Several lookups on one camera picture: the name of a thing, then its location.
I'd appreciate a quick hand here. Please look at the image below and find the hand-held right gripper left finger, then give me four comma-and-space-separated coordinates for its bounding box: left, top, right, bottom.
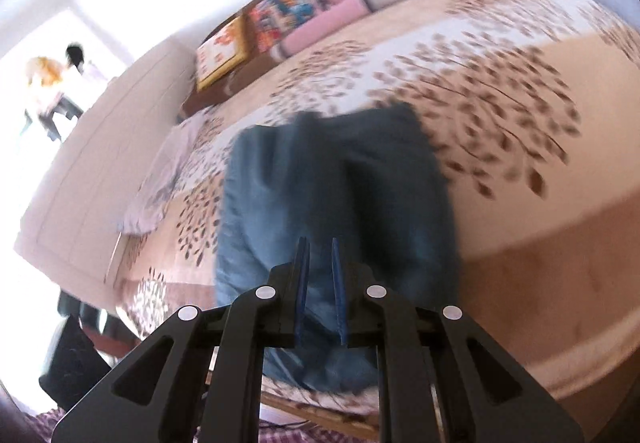
51, 236, 311, 443

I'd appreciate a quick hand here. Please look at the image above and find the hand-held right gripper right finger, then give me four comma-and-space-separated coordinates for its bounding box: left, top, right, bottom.
332, 237, 585, 443

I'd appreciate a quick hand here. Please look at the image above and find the blue padded jacket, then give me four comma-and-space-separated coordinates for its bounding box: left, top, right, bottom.
214, 102, 464, 395

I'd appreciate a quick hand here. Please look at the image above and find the lilac crumpled cloth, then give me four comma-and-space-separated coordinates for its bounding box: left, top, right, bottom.
117, 115, 227, 235

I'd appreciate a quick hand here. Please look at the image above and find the pink checked cloth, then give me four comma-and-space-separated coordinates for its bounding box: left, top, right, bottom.
25, 409, 382, 443

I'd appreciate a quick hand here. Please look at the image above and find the black bag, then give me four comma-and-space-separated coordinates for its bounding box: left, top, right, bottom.
39, 290, 132, 412

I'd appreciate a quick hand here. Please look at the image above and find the cream headboard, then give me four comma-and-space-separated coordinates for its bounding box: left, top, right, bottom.
12, 43, 199, 305

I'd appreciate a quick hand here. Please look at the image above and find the tree print bed blanket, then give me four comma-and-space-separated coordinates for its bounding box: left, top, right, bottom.
102, 0, 640, 405

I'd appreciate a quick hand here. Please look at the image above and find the yellow floral pillow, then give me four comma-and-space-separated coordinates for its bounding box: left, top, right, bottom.
195, 15, 249, 93

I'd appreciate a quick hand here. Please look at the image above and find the colourful patterned pillow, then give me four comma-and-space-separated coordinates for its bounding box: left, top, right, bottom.
245, 0, 327, 54

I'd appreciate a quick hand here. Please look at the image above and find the dark stool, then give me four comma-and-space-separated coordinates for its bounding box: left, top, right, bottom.
22, 92, 84, 144

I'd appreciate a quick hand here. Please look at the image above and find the orange object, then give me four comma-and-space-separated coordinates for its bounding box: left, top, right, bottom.
27, 55, 69, 92

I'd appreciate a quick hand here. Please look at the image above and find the wooden bed frame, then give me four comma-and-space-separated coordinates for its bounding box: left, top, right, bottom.
260, 390, 382, 442

